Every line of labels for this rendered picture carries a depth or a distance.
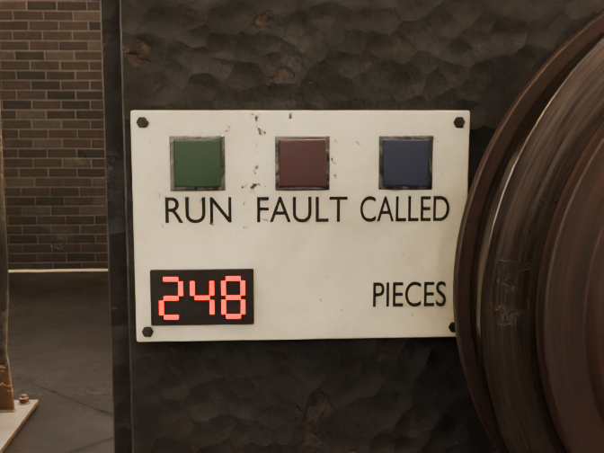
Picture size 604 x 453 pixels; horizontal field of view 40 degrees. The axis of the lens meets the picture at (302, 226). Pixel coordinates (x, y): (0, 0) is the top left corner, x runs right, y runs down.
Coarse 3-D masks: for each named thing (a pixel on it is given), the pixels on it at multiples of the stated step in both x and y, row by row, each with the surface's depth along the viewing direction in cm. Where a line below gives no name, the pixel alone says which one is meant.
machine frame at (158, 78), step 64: (128, 0) 63; (192, 0) 64; (256, 0) 64; (320, 0) 64; (384, 0) 64; (448, 0) 65; (512, 0) 65; (576, 0) 65; (128, 64) 64; (192, 64) 64; (256, 64) 65; (320, 64) 65; (384, 64) 65; (448, 64) 65; (512, 64) 66; (128, 128) 65; (128, 192) 65; (128, 256) 66; (128, 320) 75; (128, 384) 76; (192, 384) 68; (256, 384) 68; (320, 384) 68; (384, 384) 69; (448, 384) 69; (128, 448) 77; (192, 448) 68; (256, 448) 69; (320, 448) 69; (384, 448) 69; (448, 448) 70
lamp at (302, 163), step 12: (288, 144) 63; (300, 144) 63; (312, 144) 63; (324, 144) 63; (288, 156) 63; (300, 156) 63; (312, 156) 63; (324, 156) 63; (288, 168) 63; (300, 168) 63; (312, 168) 63; (324, 168) 63; (288, 180) 63; (300, 180) 63; (312, 180) 64; (324, 180) 64
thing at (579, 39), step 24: (600, 24) 57; (576, 48) 57; (552, 72) 57; (528, 96) 57; (504, 120) 58; (504, 144) 58; (480, 168) 58; (480, 192) 58; (480, 216) 58; (456, 264) 59; (456, 288) 59; (456, 312) 59; (456, 336) 60; (480, 384) 60; (480, 408) 60
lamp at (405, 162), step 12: (384, 144) 63; (396, 144) 64; (408, 144) 64; (420, 144) 64; (384, 156) 64; (396, 156) 64; (408, 156) 64; (420, 156) 64; (384, 168) 64; (396, 168) 64; (408, 168) 64; (420, 168) 64; (384, 180) 64; (396, 180) 64; (408, 180) 64; (420, 180) 64
